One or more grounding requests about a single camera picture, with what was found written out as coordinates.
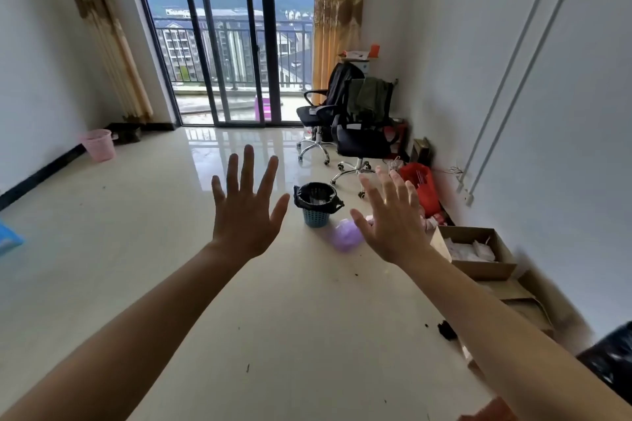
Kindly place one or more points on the person's right hand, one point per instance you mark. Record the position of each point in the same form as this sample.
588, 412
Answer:
397, 233

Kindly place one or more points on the person's left hand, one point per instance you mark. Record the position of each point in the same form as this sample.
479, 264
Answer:
244, 223

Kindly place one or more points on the greyish black garbage bag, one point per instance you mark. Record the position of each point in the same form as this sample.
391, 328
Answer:
301, 201

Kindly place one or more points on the person's left forearm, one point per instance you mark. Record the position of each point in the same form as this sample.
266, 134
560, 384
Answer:
123, 346

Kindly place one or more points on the person's right forearm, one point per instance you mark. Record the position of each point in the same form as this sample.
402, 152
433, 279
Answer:
518, 361

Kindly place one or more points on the red plastic bag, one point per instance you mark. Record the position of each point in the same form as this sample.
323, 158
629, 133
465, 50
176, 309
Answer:
427, 193

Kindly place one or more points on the purple plastic bag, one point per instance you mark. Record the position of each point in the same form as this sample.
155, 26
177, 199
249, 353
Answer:
345, 235

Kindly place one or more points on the large black plastic bag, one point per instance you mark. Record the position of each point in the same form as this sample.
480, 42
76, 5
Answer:
612, 361

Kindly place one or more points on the small pink packet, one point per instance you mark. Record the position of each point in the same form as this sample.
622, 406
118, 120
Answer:
433, 222

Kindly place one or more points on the white packing paper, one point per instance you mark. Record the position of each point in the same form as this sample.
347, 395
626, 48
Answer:
464, 252

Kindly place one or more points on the blue slotted plastic basket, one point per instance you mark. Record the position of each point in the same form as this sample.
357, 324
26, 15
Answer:
316, 219

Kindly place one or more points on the small brown box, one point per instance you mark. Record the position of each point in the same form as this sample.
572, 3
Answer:
422, 150

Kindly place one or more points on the open cardboard box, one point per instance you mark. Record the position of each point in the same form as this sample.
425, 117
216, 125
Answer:
486, 270

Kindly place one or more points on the red orange object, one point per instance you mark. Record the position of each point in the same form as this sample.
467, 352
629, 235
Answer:
399, 134

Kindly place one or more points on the black office chair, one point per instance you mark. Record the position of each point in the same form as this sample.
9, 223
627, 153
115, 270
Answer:
316, 115
363, 139

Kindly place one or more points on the small black floor object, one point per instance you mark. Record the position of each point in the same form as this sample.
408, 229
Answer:
447, 331

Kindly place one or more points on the magenta plastic bin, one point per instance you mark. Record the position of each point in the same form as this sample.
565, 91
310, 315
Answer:
256, 112

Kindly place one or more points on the flattened cardboard box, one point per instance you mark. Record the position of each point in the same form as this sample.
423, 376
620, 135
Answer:
518, 295

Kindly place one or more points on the olive green garment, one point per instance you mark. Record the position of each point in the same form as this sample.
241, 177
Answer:
370, 92

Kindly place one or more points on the pink perforated plastic basket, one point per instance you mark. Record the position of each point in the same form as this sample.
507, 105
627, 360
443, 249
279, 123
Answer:
100, 147

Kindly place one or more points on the black balcony railing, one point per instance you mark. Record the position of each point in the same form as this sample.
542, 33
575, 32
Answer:
233, 60

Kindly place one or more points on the white side table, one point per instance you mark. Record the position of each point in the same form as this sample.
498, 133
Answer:
360, 65

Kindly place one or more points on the orange cup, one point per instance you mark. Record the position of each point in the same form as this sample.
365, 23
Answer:
374, 50

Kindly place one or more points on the red floor object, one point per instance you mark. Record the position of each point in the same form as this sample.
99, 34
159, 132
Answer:
489, 411

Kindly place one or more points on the beige floral curtain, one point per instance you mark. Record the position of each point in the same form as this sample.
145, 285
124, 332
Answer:
113, 41

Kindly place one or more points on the blue plastic stool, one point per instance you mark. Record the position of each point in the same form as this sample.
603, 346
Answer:
9, 239

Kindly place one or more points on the orange gold curtain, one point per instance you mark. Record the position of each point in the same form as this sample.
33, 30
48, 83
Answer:
338, 1

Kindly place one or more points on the black window frame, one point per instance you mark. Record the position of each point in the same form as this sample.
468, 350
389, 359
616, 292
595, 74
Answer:
269, 41

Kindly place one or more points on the white wall conduit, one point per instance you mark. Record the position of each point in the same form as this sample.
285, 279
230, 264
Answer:
530, 65
509, 65

